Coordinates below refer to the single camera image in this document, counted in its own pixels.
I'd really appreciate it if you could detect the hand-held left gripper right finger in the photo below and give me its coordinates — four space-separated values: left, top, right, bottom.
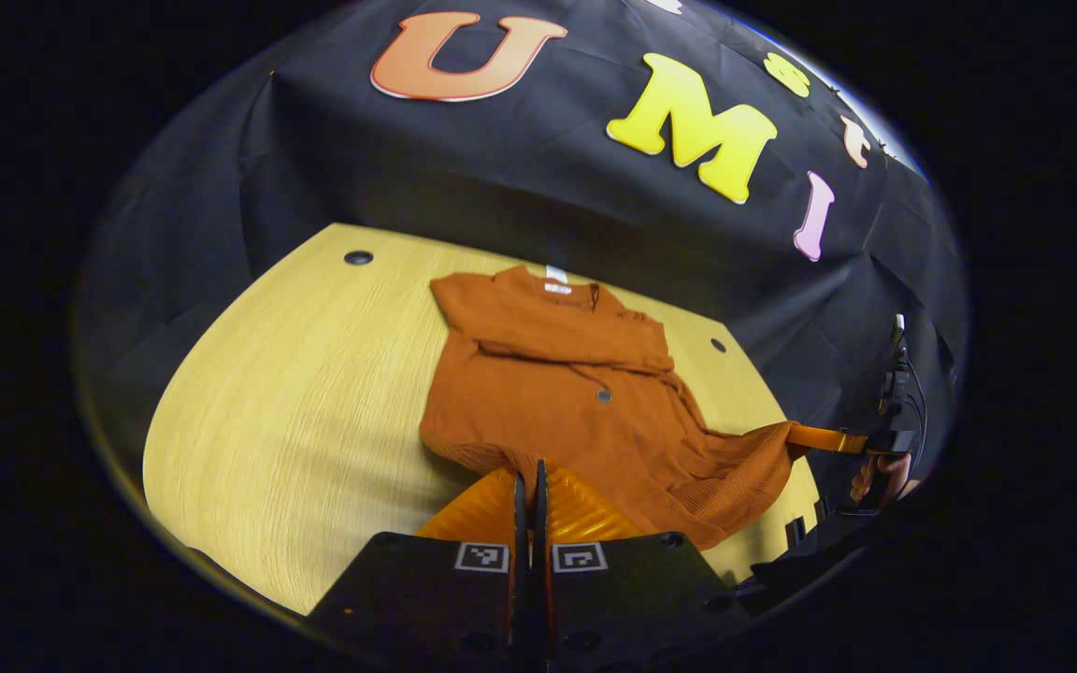
531 458 756 672

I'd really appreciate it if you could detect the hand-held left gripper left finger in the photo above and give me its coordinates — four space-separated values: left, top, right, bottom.
307 465 530 672

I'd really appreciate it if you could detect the black backdrop cloth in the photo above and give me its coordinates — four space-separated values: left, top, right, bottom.
71 0 969 524

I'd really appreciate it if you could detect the orange jacket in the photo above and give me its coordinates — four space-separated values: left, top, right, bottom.
419 265 806 551

